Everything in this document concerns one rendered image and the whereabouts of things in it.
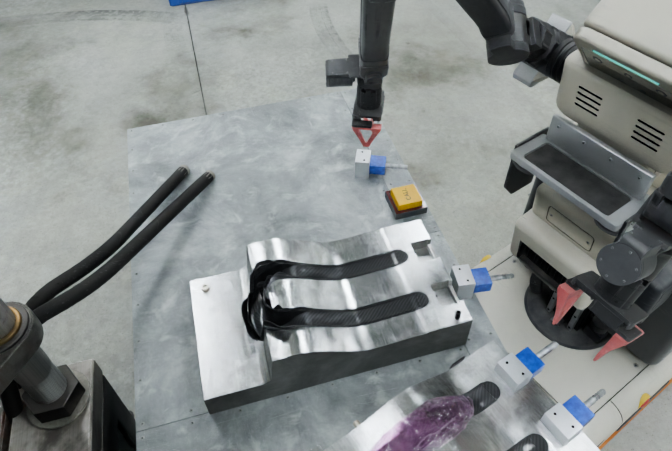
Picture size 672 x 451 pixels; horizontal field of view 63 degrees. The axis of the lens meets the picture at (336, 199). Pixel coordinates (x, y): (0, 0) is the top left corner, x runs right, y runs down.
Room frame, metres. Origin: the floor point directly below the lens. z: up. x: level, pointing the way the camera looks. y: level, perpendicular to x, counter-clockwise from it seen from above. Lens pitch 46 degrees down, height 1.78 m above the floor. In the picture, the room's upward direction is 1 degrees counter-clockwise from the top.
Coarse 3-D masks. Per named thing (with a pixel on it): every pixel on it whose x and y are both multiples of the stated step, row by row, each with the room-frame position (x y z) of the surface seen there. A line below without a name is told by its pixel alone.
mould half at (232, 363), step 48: (288, 240) 0.71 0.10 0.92; (336, 240) 0.74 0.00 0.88; (384, 240) 0.73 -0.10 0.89; (192, 288) 0.64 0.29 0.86; (240, 288) 0.64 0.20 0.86; (288, 288) 0.59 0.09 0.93; (336, 288) 0.61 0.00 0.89; (384, 288) 0.61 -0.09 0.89; (240, 336) 0.53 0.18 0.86; (288, 336) 0.48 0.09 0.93; (336, 336) 0.50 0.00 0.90; (384, 336) 0.51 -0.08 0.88; (432, 336) 0.52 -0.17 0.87; (240, 384) 0.44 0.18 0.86; (288, 384) 0.45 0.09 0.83
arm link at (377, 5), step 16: (368, 0) 0.81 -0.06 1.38; (384, 0) 0.75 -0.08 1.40; (368, 16) 0.84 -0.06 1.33; (384, 16) 0.84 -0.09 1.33; (368, 32) 0.87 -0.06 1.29; (384, 32) 0.88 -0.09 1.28; (368, 48) 0.91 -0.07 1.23; (384, 48) 0.91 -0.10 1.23; (368, 64) 0.94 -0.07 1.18; (384, 64) 0.94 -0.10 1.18
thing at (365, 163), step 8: (360, 152) 1.05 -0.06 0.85; (368, 152) 1.05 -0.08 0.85; (360, 160) 1.02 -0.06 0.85; (368, 160) 1.02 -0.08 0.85; (376, 160) 1.03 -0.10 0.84; (384, 160) 1.03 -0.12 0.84; (360, 168) 1.01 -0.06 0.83; (368, 168) 1.01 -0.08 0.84; (376, 168) 1.01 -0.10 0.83; (384, 168) 1.00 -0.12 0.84; (392, 168) 1.02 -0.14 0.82; (400, 168) 1.01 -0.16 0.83; (360, 176) 1.01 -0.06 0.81; (368, 176) 1.01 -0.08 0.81
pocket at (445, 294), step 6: (438, 282) 0.62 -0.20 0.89; (444, 282) 0.62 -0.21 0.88; (450, 282) 0.62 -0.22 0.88; (432, 288) 0.62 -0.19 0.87; (438, 288) 0.62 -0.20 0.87; (444, 288) 0.62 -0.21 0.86; (450, 288) 0.62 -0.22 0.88; (438, 294) 0.61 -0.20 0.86; (444, 294) 0.61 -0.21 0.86; (450, 294) 0.61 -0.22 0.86; (456, 294) 0.60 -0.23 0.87; (438, 300) 0.60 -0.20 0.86; (444, 300) 0.60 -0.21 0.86; (450, 300) 0.60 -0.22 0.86; (456, 300) 0.59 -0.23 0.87
